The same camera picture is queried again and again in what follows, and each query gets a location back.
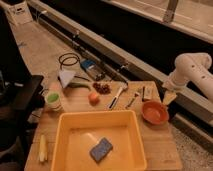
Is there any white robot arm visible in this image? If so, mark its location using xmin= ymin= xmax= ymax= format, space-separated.
xmin=162 ymin=52 xmax=213 ymax=103

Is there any orange bowl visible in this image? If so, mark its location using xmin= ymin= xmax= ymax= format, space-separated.
xmin=141 ymin=101 xmax=169 ymax=125

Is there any wooden board table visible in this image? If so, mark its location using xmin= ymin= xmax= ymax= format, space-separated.
xmin=24 ymin=82 xmax=182 ymax=171

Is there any bunch of dark grapes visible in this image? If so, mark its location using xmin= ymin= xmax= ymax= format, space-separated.
xmin=93 ymin=82 xmax=111 ymax=94

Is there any orange fruit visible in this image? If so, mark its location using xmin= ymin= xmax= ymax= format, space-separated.
xmin=88 ymin=92 xmax=100 ymax=105

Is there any blue sponge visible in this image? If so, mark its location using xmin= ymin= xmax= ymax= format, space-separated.
xmin=89 ymin=138 xmax=113 ymax=163

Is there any blue electronic device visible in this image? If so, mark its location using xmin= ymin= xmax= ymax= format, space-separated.
xmin=80 ymin=59 xmax=105 ymax=81

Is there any yellow plastic tub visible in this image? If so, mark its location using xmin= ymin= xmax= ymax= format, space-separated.
xmin=51 ymin=110 xmax=147 ymax=171

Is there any green cucumber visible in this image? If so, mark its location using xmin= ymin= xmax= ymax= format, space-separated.
xmin=68 ymin=82 xmax=91 ymax=91

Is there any white paper cone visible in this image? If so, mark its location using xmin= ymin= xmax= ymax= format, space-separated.
xmin=59 ymin=69 xmax=76 ymax=88

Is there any cup with green lid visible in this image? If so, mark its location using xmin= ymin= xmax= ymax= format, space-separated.
xmin=45 ymin=91 xmax=62 ymax=111

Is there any black chair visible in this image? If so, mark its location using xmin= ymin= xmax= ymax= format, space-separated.
xmin=0 ymin=7 xmax=44 ymax=171

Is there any white sign box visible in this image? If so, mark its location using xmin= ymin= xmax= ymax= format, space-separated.
xmin=7 ymin=1 xmax=33 ymax=26

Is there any black coiled cable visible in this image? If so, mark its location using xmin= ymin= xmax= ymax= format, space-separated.
xmin=58 ymin=52 xmax=81 ymax=70

